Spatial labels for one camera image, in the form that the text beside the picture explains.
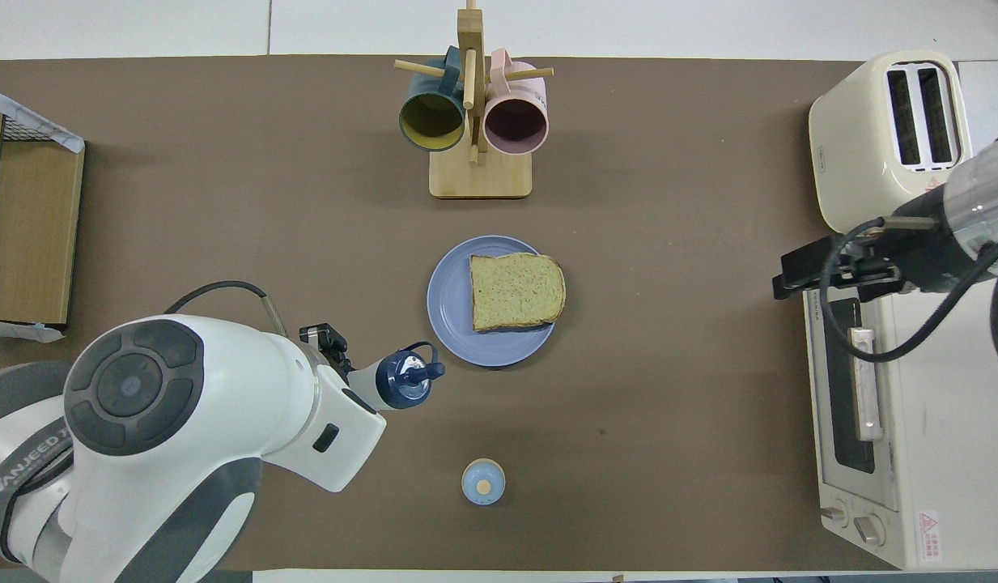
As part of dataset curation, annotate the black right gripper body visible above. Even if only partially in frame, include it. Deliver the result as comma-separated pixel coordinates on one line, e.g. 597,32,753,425
839,215,957,294

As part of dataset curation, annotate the translucent squeeze bottle navy cap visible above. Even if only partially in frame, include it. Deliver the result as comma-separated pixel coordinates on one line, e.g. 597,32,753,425
353,342,447,411

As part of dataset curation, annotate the toasted bread slice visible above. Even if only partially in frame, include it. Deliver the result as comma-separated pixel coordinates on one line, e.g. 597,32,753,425
469,253,567,333

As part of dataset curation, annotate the blue round plate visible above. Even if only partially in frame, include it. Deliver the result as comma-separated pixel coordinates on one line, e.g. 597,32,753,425
427,235,560,368

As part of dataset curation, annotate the cream two-slot toaster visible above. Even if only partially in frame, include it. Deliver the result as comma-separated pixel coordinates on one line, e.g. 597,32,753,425
808,50,977,236

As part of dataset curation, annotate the brown table mat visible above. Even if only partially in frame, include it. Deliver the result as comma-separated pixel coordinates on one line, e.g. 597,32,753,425
0,55,896,572

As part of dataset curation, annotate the white toaster oven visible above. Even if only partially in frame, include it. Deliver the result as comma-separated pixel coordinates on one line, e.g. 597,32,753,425
802,279,998,572

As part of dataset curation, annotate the wooden mug tree stand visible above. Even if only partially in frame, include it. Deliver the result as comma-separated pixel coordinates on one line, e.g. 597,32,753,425
393,0,554,200

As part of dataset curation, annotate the dark teal mug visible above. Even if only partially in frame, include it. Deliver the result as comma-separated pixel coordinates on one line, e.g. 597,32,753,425
398,46,467,153

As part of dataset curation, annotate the pink ribbed mug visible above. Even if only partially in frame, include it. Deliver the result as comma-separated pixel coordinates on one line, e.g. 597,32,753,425
482,49,550,157

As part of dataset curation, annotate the white checked cloth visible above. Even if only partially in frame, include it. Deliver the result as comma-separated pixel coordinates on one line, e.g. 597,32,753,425
0,320,66,343
0,85,87,155

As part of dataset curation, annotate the wooden two-tier shelf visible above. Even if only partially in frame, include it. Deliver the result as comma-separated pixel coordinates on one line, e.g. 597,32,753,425
0,109,85,325

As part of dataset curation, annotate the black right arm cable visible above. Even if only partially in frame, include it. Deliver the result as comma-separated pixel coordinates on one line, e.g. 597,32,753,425
818,217,998,363

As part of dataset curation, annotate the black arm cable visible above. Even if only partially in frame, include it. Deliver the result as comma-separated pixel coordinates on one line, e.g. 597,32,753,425
165,280,289,337
818,217,998,363

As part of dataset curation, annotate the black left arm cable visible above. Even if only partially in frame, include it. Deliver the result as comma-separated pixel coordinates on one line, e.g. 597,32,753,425
165,280,289,337

